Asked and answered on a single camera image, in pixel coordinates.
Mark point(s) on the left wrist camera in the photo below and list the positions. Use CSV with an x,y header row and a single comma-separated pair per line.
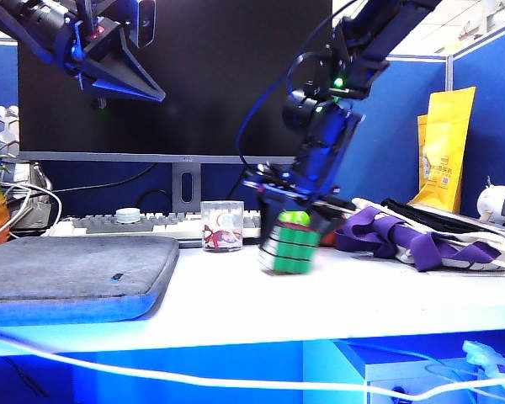
x,y
145,21

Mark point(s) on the white and grey device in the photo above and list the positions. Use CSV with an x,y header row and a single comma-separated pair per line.
x,y
492,202

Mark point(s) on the grey laptop sleeve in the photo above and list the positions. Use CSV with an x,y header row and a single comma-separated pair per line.
x,y
67,269

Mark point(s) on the large yellow pouch bag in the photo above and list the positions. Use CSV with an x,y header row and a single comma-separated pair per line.
x,y
448,147

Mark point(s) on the silver partition post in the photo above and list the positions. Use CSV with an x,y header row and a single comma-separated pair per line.
x,y
449,73

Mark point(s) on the white drawer cabinet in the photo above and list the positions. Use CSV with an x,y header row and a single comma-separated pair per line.
x,y
406,372

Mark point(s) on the multicoloured Rubik's cube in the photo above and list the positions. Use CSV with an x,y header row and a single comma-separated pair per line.
x,y
294,252

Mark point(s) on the grey monitor stand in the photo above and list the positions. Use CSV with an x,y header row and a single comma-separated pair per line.
x,y
177,189

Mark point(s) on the small yellow pouch bag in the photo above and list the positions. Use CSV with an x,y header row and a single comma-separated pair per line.
x,y
421,143

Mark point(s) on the grey and white keyboard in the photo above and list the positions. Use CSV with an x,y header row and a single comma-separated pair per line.
x,y
101,225

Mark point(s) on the black folded cloth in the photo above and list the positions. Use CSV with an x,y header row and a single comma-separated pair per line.
x,y
421,214

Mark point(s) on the green apple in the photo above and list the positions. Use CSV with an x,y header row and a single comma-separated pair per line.
x,y
294,218

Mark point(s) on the silver robot figure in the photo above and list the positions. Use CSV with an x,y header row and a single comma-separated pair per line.
x,y
4,126

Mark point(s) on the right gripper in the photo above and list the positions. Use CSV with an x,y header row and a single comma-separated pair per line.
x,y
290,185

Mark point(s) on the clear plastic bag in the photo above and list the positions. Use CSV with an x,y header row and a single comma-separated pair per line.
x,y
477,351

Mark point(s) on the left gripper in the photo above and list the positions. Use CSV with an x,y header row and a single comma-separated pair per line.
x,y
92,33

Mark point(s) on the clear plastic jar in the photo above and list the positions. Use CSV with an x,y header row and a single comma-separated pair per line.
x,y
221,219

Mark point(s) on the orange round fruit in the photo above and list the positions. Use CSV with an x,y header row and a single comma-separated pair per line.
x,y
328,239

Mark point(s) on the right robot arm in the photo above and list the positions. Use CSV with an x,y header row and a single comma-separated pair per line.
x,y
324,139

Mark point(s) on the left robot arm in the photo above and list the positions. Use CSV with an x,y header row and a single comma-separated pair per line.
x,y
25,21

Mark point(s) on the black computer monitor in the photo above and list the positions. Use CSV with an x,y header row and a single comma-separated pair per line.
x,y
193,118

